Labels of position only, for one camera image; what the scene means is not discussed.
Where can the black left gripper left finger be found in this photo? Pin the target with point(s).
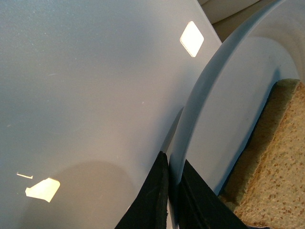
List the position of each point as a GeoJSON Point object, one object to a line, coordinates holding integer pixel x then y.
{"type": "Point", "coordinates": [149, 209]}

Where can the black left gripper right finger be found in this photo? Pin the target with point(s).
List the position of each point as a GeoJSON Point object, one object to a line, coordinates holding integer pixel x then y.
{"type": "Point", "coordinates": [199, 207]}

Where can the slice of brown bread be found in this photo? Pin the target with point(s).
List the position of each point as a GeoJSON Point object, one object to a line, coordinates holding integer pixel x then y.
{"type": "Point", "coordinates": [267, 185]}

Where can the light blue round plate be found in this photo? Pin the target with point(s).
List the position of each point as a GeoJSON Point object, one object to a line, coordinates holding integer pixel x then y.
{"type": "Point", "coordinates": [230, 93]}

